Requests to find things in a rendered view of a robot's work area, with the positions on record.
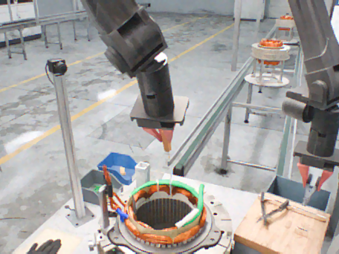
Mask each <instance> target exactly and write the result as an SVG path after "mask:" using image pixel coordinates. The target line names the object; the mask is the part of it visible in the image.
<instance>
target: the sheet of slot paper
mask: <svg viewBox="0 0 339 254"><path fill-rule="evenodd" d="M49 239H53V240H56V239H61V240H62V241H61V243H62V246H61V247H60V248H59V250H58V251H57V253H56V254H72V253H73V251H75V249H76V248H77V247H78V245H79V244H80V243H81V241H83V239H84V238H81V237H77V236H74V235H71V234H68V233H66V232H61V231H59V230H56V229H53V228H50V227H45V228H44V229H43V230H42V231H41V232H40V233H39V234H38V235H37V236H36V237H35V238H34V239H33V240H32V241H31V242H30V243H29V244H28V245H27V246H26V247H25V248H24V249H22V248H18V250H17V251H16V252H15V253H14V254H25V253H27V252H28V250H29V249H30V247H31V246H32V245H33V243H37V244H38V246H37V248H36V249H35V250H38V247H40V246H41V244H44V242H46V241H48V240H49Z"/></svg>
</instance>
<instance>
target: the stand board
mask: <svg viewBox="0 0 339 254"><path fill-rule="evenodd" d="M264 196H265V197H267V198H272V199H274V200H276V201H281V202H283V203H284V202H285V201H286V200H285V199H283V198H280V197H276V196H273V195H271V194H269V193H265V195H264ZM263 203H264V206H265V214H267V213H269V212H271V210H274V209H277V208H279V207H278V206H277V205H273V204H271V203H269V202H266V201H264V202H263ZM289 204H290V205H292V206H295V207H299V208H301V209H304V210H307V211H309V212H312V213H315V214H318V215H321V216H325V217H327V220H326V223H324V222H322V221H319V220H315V219H314V218H311V217H308V216H305V215H302V214H299V213H297V212H294V211H291V210H288V209H284V210H283V211H282V212H277V213H276V214H274V215H272V219H271V223H270V224H269V223H267V222H266V224H265V226H264V221H260V222H258V223H257V222H256V221H257V220H258V219H259V214H260V213H261V206H260V199H258V197H257V199H256V200H255V201H254V203H253V205H252V206H251V208H250V209H249V211H248V212H247V214H246V215H245V217H244V219H242V222H241V223H240V225H239V226H238V227H237V229H236V231H235V233H234V234H233V240H234V241H235V242H239V243H240V244H242V245H244V246H247V247H250V248H251V249H255V250H256V251H257V252H261V253H263V254H320V251H321V245H322V243H323V239H324V236H325V234H326V229H327V225H328V222H329V219H330V215H329V214H327V213H325V212H321V211H319V210H316V209H312V208H309V207H307V206H302V205H301V204H298V203H294V202H292V201H289ZM261 214H262V213H261ZM296 227H300V228H302V229H307V230H308V231H309V233H308V236H307V237H304V236H301V235H298V234H296V233H294V232H295V230H296Z"/></svg>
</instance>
